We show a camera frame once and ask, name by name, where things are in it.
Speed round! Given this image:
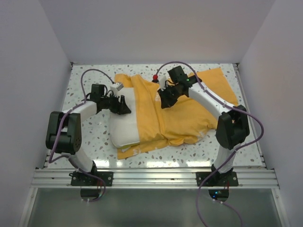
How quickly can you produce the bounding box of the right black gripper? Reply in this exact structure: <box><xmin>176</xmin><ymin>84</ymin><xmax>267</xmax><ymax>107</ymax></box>
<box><xmin>158</xmin><ymin>84</ymin><xmax>184</xmax><ymax>109</ymax></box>

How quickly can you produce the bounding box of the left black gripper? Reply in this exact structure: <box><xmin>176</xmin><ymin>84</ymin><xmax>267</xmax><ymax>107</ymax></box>
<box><xmin>101</xmin><ymin>92</ymin><xmax>131</xmax><ymax>115</ymax></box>

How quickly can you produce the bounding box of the white pillow yellow edge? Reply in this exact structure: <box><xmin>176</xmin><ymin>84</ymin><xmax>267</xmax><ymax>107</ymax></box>
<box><xmin>109</xmin><ymin>88</ymin><xmax>140</xmax><ymax>149</ymax></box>

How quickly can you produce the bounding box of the orange pillowcase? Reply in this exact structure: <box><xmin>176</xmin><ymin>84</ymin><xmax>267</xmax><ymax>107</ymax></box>
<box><xmin>114</xmin><ymin>68</ymin><xmax>239</xmax><ymax>160</ymax></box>

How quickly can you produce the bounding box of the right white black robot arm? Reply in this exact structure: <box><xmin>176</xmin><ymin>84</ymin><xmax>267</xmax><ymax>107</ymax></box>
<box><xmin>153</xmin><ymin>66</ymin><xmax>250</xmax><ymax>186</ymax></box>

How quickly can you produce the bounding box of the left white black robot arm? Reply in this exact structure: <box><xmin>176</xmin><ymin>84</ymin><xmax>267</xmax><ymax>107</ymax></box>
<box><xmin>45</xmin><ymin>82</ymin><xmax>131</xmax><ymax>186</ymax></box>

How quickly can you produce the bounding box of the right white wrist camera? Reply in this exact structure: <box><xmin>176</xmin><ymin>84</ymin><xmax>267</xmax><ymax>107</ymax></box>
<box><xmin>152</xmin><ymin>74</ymin><xmax>167</xmax><ymax>91</ymax></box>

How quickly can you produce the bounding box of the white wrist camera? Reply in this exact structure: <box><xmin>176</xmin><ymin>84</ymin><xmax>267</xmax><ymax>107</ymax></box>
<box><xmin>152</xmin><ymin>74</ymin><xmax>167</xmax><ymax>91</ymax></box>
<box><xmin>110</xmin><ymin>82</ymin><xmax>124</xmax><ymax>93</ymax></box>

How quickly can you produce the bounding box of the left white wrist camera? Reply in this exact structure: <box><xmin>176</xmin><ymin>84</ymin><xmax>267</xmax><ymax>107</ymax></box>
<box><xmin>110</xmin><ymin>82</ymin><xmax>124</xmax><ymax>93</ymax></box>

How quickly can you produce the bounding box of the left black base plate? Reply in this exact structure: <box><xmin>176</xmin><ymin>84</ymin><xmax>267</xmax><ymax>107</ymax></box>
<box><xmin>69</xmin><ymin>171</ymin><xmax>114</xmax><ymax>187</ymax></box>

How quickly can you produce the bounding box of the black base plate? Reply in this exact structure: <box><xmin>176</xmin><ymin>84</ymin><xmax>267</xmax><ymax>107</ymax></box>
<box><xmin>196</xmin><ymin>170</ymin><xmax>239</xmax><ymax>187</ymax></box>
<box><xmin>69</xmin><ymin>171</ymin><xmax>114</xmax><ymax>187</ymax></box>

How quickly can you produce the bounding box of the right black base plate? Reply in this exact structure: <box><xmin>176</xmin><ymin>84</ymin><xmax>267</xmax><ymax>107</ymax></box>
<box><xmin>196</xmin><ymin>170</ymin><xmax>239</xmax><ymax>187</ymax></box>

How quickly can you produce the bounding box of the aluminium mounting rail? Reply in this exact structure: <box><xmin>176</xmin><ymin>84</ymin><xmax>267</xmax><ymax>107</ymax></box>
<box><xmin>30</xmin><ymin>167</ymin><xmax>279</xmax><ymax>189</ymax></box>

